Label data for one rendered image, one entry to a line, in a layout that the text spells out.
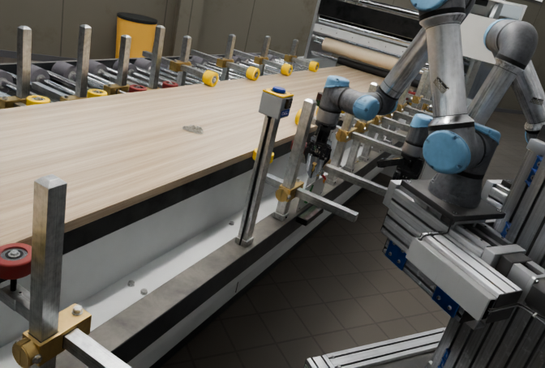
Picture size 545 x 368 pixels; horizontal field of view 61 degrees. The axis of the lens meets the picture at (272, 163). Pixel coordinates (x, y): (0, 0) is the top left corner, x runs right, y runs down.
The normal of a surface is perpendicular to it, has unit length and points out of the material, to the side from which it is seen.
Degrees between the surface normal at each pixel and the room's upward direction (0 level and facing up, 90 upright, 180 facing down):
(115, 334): 0
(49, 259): 90
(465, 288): 90
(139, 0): 90
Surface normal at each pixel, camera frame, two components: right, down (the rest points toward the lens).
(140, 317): 0.22, -0.91
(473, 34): -0.48, 0.22
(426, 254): -0.87, -0.01
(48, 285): 0.85, 0.36
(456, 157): -0.68, 0.24
